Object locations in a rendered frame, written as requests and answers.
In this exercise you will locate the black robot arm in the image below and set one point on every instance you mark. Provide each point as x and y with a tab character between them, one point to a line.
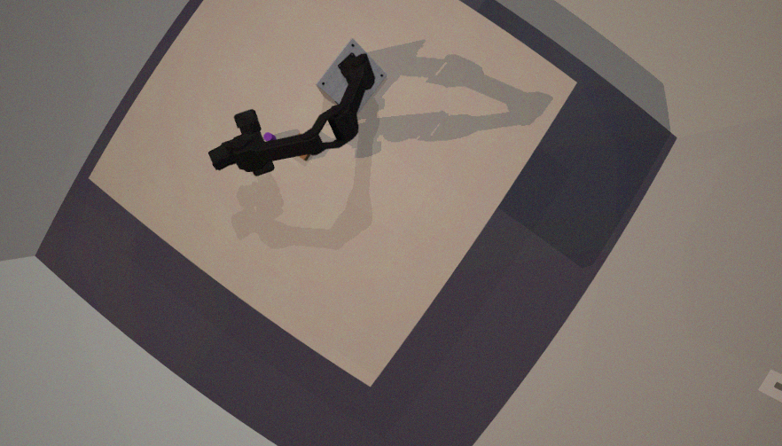
250	152

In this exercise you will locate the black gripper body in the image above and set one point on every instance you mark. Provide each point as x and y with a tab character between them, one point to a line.
245	121

